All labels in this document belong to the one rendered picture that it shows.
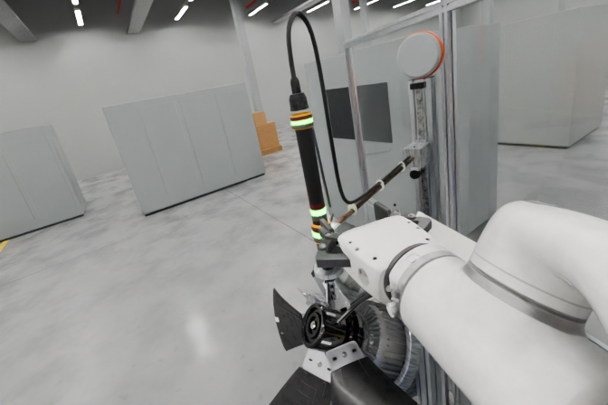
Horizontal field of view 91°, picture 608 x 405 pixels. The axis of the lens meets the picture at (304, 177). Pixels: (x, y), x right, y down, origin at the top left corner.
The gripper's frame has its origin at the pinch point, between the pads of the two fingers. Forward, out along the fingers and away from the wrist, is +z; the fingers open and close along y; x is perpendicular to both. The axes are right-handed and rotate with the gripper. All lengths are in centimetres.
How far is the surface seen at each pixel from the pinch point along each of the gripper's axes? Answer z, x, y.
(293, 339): 46, -64, -10
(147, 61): 1235, 184, -198
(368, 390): 7.3, -46.6, 0.6
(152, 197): 549, -135, -167
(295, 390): 24, -60, -15
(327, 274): 16.1, -20.0, -1.4
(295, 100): 17.5, 18.1, -0.7
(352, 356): 17, -48, 1
